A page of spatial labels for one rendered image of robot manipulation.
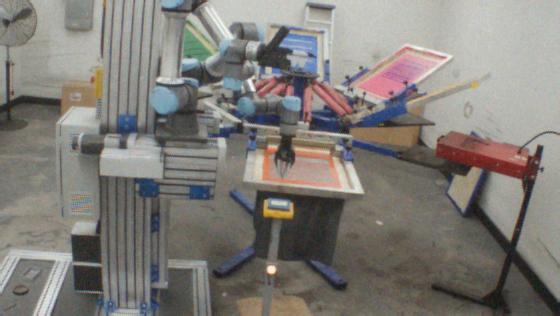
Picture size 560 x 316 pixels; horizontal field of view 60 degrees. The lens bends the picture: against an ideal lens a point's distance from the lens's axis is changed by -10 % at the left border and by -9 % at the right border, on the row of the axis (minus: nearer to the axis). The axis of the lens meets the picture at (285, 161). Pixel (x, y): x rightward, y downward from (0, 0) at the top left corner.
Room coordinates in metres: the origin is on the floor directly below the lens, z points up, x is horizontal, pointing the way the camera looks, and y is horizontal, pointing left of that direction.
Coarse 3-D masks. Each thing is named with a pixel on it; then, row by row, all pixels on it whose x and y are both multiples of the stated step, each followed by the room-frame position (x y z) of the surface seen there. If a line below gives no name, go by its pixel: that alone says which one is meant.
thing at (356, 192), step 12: (276, 144) 3.12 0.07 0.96; (252, 156) 2.75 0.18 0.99; (252, 168) 2.55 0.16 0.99; (348, 168) 2.75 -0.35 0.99; (252, 180) 2.39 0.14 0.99; (348, 180) 2.64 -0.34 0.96; (288, 192) 2.37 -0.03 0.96; (300, 192) 2.38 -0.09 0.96; (312, 192) 2.38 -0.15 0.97; (324, 192) 2.38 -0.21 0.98; (336, 192) 2.39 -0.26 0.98; (348, 192) 2.39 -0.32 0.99; (360, 192) 2.40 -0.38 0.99
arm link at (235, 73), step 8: (232, 64) 1.95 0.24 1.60; (240, 64) 1.96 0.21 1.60; (224, 72) 1.97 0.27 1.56; (232, 72) 1.95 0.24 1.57; (240, 72) 1.97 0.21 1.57; (248, 72) 2.04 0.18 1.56; (224, 80) 1.97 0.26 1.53; (232, 80) 1.95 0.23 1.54; (240, 80) 1.97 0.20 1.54; (224, 88) 1.97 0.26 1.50; (232, 88) 1.95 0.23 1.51; (240, 88) 1.97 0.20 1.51
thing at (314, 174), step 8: (304, 152) 3.05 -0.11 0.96; (312, 152) 3.07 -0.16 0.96; (304, 168) 2.76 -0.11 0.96; (312, 168) 2.77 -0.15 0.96; (320, 168) 2.79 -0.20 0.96; (328, 168) 2.81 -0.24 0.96; (304, 176) 2.63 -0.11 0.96; (312, 176) 2.64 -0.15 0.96; (320, 176) 2.66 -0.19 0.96; (328, 176) 2.67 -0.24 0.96; (336, 176) 2.69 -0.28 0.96; (304, 184) 2.51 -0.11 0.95; (312, 184) 2.53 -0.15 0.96; (320, 184) 2.54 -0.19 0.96; (328, 184) 2.55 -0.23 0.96; (336, 184) 2.57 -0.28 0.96
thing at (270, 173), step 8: (264, 152) 2.95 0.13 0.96; (272, 152) 2.97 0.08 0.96; (296, 152) 3.03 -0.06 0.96; (264, 160) 2.81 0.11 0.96; (272, 160) 2.82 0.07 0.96; (296, 160) 2.87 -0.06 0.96; (264, 168) 2.68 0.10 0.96; (272, 168) 2.69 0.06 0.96; (296, 168) 2.74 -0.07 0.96; (264, 176) 2.56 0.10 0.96; (272, 176) 2.57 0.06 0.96; (288, 176) 2.60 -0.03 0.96; (296, 176) 2.61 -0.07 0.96
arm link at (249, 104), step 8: (232, 24) 2.39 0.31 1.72; (232, 32) 2.36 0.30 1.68; (240, 32) 2.39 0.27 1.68; (248, 80) 2.22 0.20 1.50; (248, 88) 2.19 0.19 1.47; (240, 96) 2.19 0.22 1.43; (248, 96) 2.16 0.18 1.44; (256, 96) 2.18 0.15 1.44; (240, 104) 2.15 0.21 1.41; (248, 104) 2.13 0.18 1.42; (256, 104) 2.15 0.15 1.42; (264, 104) 2.17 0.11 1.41; (240, 112) 2.14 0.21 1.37; (248, 112) 2.13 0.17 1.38; (256, 112) 2.15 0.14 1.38; (264, 112) 2.18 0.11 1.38
